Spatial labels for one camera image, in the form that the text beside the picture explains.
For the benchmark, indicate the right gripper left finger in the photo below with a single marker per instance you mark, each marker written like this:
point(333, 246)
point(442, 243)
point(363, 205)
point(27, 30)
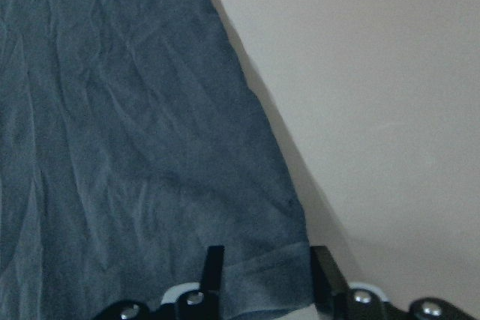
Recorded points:
point(212, 270)

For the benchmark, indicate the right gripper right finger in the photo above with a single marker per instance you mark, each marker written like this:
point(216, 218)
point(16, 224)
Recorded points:
point(328, 281)

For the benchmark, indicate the black printed t-shirt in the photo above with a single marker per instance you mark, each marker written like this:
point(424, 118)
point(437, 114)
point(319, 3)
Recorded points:
point(130, 144)

